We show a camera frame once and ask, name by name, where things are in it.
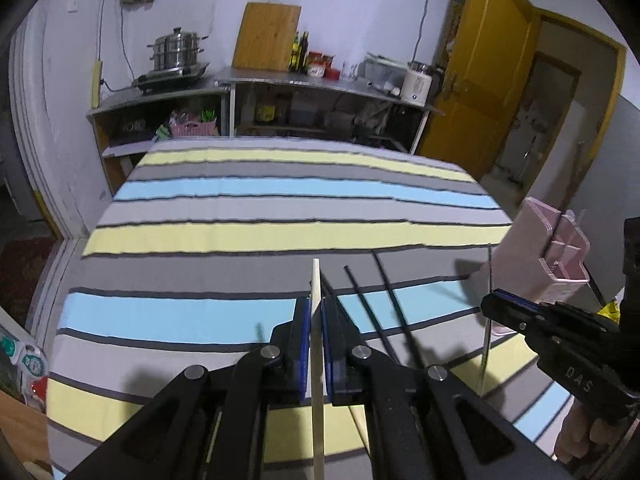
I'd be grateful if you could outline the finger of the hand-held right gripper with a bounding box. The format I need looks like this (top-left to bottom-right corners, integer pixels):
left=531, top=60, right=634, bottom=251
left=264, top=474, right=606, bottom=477
left=481, top=294, right=548, bottom=333
left=494, top=289, right=541, bottom=308

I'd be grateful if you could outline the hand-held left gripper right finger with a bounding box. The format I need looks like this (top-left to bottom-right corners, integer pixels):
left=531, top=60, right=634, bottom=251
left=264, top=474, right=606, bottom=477
left=320, top=296, right=576, bottom=480

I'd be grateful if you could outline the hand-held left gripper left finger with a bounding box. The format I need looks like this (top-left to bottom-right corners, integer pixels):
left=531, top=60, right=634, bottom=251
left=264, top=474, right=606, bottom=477
left=65, top=297, right=313, bottom=480

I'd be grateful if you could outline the silver metal chopstick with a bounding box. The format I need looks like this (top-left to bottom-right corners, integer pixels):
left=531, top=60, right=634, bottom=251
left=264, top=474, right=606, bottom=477
left=479, top=242, right=496, bottom=397

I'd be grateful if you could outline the pink utensil holder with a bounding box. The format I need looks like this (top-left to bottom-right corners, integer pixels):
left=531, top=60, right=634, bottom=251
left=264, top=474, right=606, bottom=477
left=470, top=197, right=592, bottom=337

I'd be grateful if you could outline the black chopstick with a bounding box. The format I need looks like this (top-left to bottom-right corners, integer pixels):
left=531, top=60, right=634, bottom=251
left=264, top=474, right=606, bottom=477
left=372, top=251, right=426, bottom=368
left=342, top=265, right=401, bottom=363

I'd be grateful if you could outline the light wooden chopstick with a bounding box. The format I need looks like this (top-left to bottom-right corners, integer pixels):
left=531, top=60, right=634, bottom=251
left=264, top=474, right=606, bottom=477
left=350, top=405, right=374, bottom=461
left=310, top=258, right=326, bottom=480

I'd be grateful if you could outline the person's right hand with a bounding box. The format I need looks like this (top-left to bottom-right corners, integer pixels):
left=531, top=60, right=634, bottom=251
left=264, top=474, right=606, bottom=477
left=554, top=402, right=626, bottom=466

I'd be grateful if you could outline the striped bed sheet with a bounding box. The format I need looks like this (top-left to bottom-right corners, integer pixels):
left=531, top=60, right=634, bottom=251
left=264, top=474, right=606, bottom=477
left=47, top=137, right=571, bottom=480

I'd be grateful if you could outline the yellow wooden door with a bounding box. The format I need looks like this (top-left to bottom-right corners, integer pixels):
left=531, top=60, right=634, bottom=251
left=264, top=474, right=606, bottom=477
left=417, top=0, right=542, bottom=181

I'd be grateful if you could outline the white rice cooker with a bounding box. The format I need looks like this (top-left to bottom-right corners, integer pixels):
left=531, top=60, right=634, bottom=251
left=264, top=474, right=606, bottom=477
left=401, top=61, right=432, bottom=107

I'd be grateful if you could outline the pink plastic basket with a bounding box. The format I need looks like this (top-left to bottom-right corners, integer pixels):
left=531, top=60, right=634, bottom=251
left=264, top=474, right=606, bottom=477
left=170, top=119, right=219, bottom=139

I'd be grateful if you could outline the grey plastic box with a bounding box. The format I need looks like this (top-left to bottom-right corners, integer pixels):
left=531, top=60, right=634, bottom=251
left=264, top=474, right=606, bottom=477
left=360, top=52, right=407, bottom=93

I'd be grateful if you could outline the long metal counter shelf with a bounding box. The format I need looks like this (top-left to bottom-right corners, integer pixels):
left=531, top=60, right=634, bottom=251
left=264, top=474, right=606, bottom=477
left=215, top=66, right=446, bottom=156

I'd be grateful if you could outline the small metal counter shelf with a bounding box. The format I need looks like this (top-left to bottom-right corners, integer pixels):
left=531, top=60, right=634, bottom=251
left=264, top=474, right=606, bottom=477
left=86, top=77, right=232, bottom=201

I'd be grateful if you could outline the dark red rug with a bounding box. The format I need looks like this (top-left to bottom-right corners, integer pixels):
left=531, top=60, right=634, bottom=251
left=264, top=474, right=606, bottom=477
left=0, top=236, right=57, bottom=313

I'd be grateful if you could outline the black induction cooker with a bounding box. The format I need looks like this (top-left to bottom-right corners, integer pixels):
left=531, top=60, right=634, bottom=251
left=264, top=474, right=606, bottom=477
left=131, top=62, right=211, bottom=95

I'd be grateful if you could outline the wooden cutting board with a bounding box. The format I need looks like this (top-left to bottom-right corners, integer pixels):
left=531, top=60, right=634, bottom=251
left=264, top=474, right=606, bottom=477
left=232, top=2, right=302, bottom=72

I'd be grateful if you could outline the steel steamer pot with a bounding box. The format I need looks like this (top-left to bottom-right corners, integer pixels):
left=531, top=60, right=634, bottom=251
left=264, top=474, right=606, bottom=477
left=149, top=27, right=208, bottom=72

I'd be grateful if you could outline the beige power strip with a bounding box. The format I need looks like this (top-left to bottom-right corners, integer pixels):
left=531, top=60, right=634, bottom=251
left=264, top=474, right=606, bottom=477
left=90, top=60, right=104, bottom=109

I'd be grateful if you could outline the grey wall cable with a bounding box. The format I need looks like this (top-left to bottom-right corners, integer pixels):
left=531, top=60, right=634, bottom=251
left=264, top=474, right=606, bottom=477
left=412, top=0, right=439, bottom=64

